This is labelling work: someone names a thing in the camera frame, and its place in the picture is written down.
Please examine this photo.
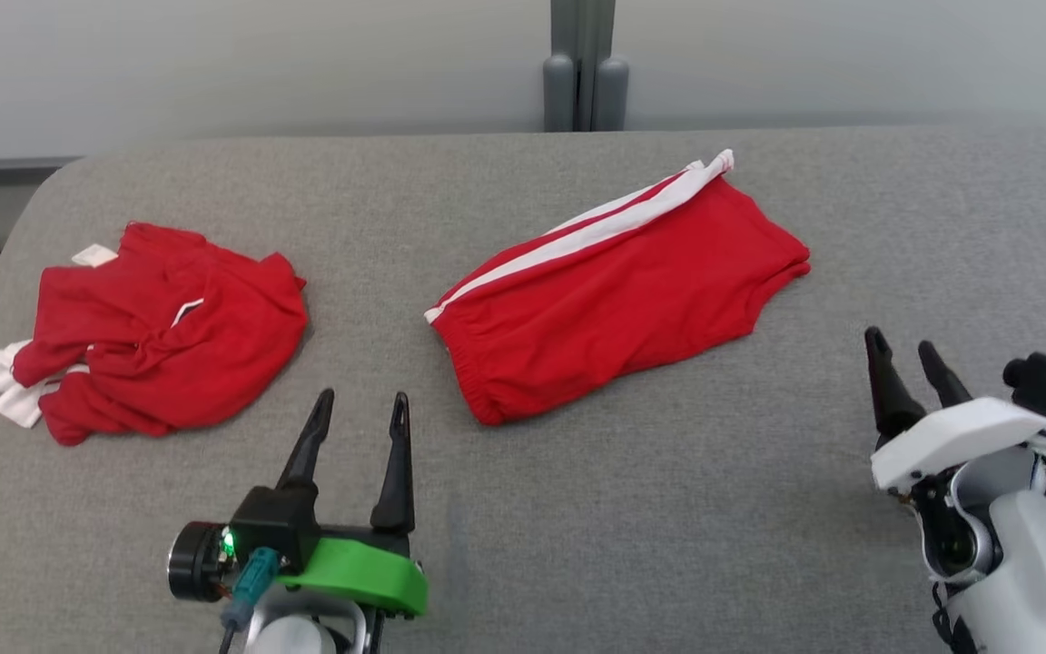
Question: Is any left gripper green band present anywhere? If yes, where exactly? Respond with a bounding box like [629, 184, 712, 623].
[168, 389, 429, 619]

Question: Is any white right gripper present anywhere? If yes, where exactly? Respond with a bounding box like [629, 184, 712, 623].
[864, 326, 1046, 497]

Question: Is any red and white shirt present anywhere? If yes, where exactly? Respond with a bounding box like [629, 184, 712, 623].
[0, 221, 311, 447]

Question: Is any red shorts white stripe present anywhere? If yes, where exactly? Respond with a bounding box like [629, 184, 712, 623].
[423, 149, 813, 427]

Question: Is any teal left camera cable plug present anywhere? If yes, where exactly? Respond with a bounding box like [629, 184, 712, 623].
[218, 545, 281, 654]

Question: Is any grey partition post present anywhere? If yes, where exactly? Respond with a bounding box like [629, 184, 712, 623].
[542, 0, 631, 134]

